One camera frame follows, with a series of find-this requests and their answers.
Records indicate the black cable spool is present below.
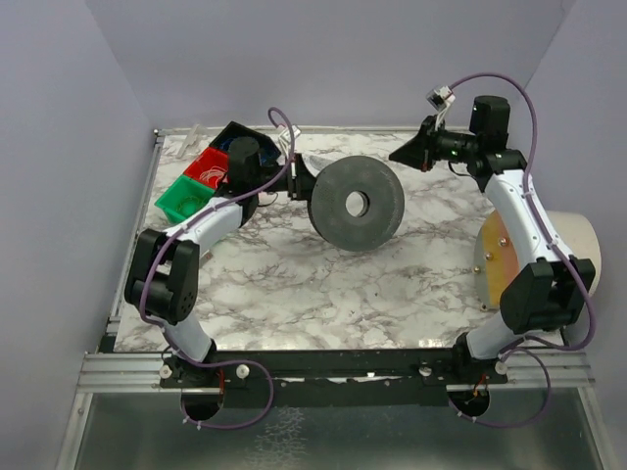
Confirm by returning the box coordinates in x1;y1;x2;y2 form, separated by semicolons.
308;156;405;253

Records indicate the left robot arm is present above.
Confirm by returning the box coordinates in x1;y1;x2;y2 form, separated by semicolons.
123;126;300;366

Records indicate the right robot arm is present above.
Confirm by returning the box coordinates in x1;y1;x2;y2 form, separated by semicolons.
390;86;596;359

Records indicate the flat printed packet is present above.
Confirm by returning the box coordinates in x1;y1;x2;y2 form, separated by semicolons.
302;154;336;175

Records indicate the black storage bin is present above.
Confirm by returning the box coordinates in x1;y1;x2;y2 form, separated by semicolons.
209;121;281;166

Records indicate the red storage bin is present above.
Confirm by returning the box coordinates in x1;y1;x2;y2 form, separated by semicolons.
183;147;228;190

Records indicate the clear plastic piece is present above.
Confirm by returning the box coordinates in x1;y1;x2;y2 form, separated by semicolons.
177;124;204;159

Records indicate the green storage bin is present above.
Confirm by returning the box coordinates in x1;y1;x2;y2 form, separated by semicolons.
155;175;215;224

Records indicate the white cylindrical container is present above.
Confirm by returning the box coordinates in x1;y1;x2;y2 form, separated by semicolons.
473;211;602;310

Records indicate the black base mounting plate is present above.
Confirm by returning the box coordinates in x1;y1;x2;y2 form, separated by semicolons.
160;346;507;408

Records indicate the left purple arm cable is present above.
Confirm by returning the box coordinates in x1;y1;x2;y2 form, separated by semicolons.
138;107;296;432

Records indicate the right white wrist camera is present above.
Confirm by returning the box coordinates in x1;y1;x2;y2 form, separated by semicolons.
426;85;456;129

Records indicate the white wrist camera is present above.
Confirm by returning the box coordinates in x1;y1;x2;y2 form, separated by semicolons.
277;125;302;159
426;85;456;129

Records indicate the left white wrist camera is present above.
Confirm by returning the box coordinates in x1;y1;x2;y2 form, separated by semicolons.
277;125;302;159

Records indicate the aluminium table edge rail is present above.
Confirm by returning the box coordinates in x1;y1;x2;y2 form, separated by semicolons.
152;124;501;138

